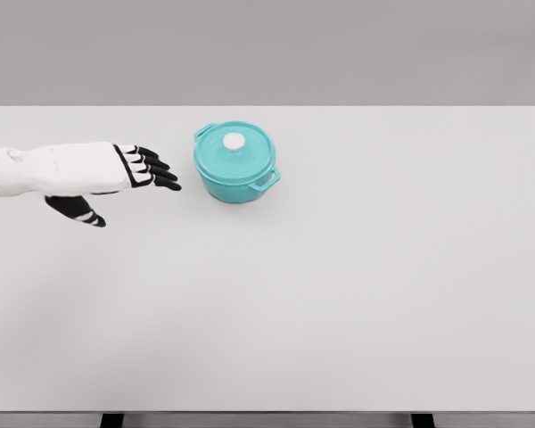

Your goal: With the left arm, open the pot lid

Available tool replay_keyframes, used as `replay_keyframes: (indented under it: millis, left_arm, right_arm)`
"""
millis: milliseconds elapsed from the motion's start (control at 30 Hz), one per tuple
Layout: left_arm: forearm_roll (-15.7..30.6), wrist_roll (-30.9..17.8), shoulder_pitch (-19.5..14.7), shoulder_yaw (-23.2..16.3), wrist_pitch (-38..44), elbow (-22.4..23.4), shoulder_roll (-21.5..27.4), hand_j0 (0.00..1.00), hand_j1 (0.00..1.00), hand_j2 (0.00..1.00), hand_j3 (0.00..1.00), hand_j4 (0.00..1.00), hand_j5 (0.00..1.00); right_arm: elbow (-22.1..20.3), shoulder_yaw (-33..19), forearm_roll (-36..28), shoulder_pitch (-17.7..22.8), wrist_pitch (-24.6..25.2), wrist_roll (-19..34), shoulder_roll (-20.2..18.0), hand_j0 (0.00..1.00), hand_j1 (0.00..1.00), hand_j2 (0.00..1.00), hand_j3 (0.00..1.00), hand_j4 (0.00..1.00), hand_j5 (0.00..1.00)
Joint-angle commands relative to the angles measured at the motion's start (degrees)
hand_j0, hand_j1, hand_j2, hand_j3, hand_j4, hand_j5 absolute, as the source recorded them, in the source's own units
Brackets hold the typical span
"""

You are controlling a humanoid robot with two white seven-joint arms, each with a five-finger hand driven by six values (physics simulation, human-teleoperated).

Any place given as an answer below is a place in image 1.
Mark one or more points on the turquoise pot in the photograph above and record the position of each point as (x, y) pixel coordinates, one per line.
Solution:
(232, 187)

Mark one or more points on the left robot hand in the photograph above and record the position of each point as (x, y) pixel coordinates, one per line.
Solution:
(93, 169)

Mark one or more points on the turquoise pot lid white knob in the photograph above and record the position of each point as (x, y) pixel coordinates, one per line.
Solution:
(233, 149)

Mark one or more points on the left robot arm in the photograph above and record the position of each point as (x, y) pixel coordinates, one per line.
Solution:
(13, 170)

